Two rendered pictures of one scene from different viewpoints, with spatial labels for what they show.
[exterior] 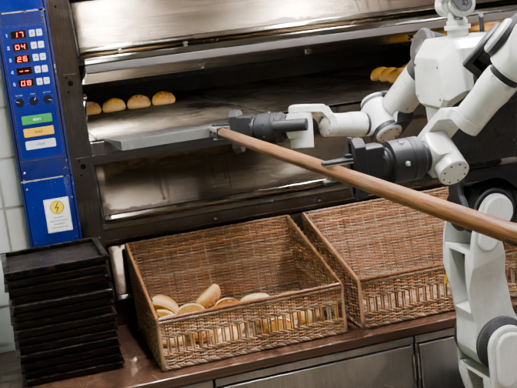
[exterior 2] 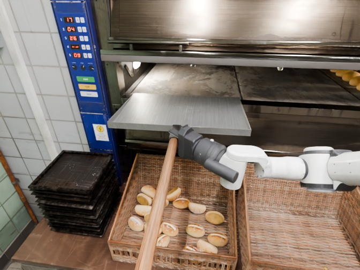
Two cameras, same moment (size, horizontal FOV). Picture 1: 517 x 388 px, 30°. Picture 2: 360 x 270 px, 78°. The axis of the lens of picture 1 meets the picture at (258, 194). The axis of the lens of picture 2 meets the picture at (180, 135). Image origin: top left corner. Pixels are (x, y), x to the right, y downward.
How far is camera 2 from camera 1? 2.13 m
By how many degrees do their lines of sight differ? 30
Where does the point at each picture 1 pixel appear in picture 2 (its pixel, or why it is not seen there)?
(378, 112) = (319, 170)
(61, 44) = (102, 30)
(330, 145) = (276, 128)
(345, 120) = (280, 171)
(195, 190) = not seen: hidden behind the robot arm
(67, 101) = (106, 69)
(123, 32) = (143, 28)
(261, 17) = (252, 31)
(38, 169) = (89, 107)
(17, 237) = (83, 136)
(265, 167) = not seen: hidden behind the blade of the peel
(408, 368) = not seen: outside the picture
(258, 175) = (220, 136)
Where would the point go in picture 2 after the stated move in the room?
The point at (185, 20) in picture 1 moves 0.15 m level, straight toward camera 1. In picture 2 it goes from (190, 25) to (177, 30)
